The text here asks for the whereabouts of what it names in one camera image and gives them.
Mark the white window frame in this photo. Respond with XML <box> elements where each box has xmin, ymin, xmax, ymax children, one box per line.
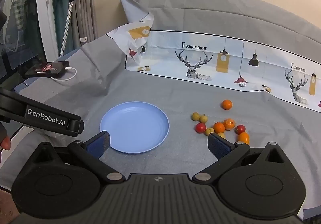
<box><xmin>35</xmin><ymin>0</ymin><xmax>61</xmax><ymax>62</ymax></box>

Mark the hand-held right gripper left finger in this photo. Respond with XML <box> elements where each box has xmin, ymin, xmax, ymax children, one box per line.
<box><xmin>30</xmin><ymin>131</ymin><xmax>126</xmax><ymax>185</ymax></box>

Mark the white charging cable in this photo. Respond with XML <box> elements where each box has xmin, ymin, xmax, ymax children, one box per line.
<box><xmin>50</xmin><ymin>66</ymin><xmax>77</xmax><ymax>82</ymax></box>

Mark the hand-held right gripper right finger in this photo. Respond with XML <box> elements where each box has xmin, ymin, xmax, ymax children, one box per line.
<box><xmin>192</xmin><ymin>133</ymin><xmax>287</xmax><ymax>184</ymax></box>

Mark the glass window pane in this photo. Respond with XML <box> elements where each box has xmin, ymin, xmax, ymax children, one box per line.
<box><xmin>0</xmin><ymin>0</ymin><xmax>44</xmax><ymax>84</ymax></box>

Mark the blue bed sheet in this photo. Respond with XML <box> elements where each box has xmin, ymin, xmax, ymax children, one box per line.
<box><xmin>14</xmin><ymin>82</ymin><xmax>34</xmax><ymax>94</ymax></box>

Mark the teal cloth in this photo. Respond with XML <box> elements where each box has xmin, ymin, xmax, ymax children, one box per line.
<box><xmin>51</xmin><ymin>0</ymin><xmax>76</xmax><ymax>51</ymax></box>

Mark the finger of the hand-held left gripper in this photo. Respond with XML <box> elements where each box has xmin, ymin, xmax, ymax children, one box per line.
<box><xmin>66</xmin><ymin>117</ymin><xmax>85</xmax><ymax>138</ymax></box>

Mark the black smartphone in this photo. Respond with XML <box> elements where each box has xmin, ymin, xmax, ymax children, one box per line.
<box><xmin>17</xmin><ymin>61</ymin><xmax>70</xmax><ymax>79</ymax></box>

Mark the person's left hand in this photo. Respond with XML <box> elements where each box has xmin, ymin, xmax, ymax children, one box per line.
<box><xmin>0</xmin><ymin>124</ymin><xmax>12</xmax><ymax>151</ymax></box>

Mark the deer print cloth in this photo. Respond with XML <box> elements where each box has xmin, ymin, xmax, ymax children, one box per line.
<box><xmin>106</xmin><ymin>0</ymin><xmax>321</xmax><ymax>113</ymax></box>

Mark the grey curtain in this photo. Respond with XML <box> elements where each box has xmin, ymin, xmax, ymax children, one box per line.
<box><xmin>74</xmin><ymin>0</ymin><xmax>97</xmax><ymax>49</ymax></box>

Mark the white bed frame edge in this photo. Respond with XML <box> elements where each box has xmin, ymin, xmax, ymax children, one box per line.
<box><xmin>9</xmin><ymin>127</ymin><xmax>36</xmax><ymax>144</ymax></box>

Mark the plastic-wrapped mandarin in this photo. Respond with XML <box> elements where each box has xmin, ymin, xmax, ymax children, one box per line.
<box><xmin>223</xmin><ymin>118</ymin><xmax>236</xmax><ymax>131</ymax></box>

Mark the blue plastic plate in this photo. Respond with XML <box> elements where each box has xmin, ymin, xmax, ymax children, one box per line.
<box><xmin>100</xmin><ymin>102</ymin><xmax>170</xmax><ymax>155</ymax></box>

